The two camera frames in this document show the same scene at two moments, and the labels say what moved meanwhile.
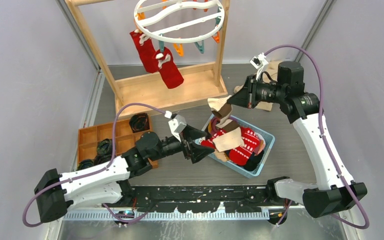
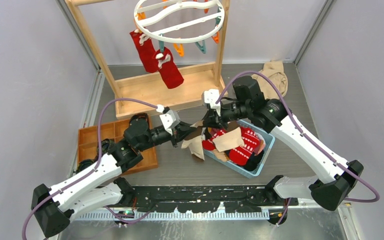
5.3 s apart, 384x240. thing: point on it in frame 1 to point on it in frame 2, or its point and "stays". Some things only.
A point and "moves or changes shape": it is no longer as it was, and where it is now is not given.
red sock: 145,46 stays
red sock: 170,74 stays
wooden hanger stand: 163,90 stays
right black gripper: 246,97 to 213,120
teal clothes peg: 161,46 stays
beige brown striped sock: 220,106 moves or changes shape
